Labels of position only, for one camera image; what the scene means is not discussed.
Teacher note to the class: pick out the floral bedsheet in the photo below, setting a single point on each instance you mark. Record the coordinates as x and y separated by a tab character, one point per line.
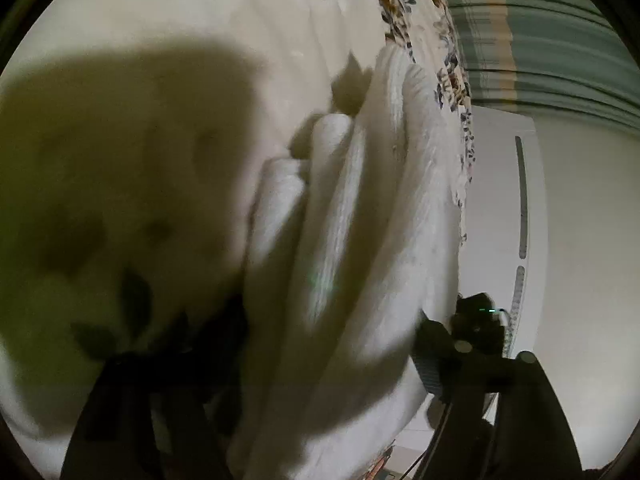
400	0

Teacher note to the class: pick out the wide grey-green curtain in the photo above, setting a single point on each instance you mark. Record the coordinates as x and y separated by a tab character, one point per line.
550	50

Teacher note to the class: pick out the white towel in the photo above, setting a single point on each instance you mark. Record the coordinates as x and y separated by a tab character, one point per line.
380	220

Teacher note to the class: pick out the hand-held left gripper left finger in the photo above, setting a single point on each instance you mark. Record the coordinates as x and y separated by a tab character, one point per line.
130	410

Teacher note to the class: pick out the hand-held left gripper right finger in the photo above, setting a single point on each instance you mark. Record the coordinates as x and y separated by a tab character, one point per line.
432	370

